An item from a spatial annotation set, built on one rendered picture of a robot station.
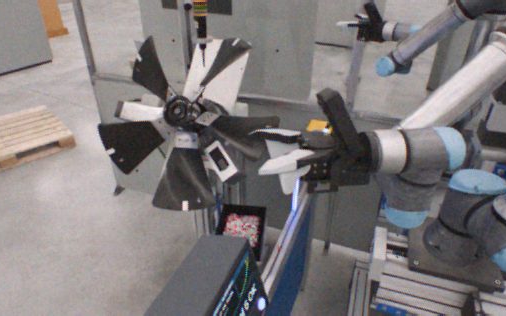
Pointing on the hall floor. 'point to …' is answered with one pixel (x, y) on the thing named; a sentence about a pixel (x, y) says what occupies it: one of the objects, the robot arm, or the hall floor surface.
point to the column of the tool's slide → (186, 35)
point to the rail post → (309, 243)
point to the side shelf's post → (241, 181)
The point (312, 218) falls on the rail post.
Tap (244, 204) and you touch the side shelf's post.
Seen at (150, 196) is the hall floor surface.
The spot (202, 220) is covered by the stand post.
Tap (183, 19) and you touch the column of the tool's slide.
